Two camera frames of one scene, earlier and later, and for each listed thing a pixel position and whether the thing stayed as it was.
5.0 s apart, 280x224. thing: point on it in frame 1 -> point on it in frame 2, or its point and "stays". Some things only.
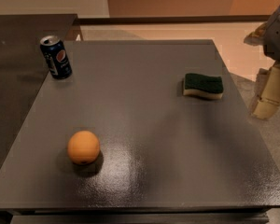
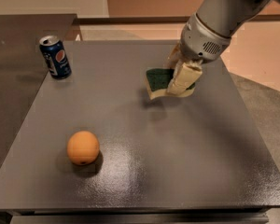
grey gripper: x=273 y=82 -> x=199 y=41
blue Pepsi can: x=57 y=57 stays
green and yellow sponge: x=206 y=86 -> x=157 y=81
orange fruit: x=83 y=147 stays
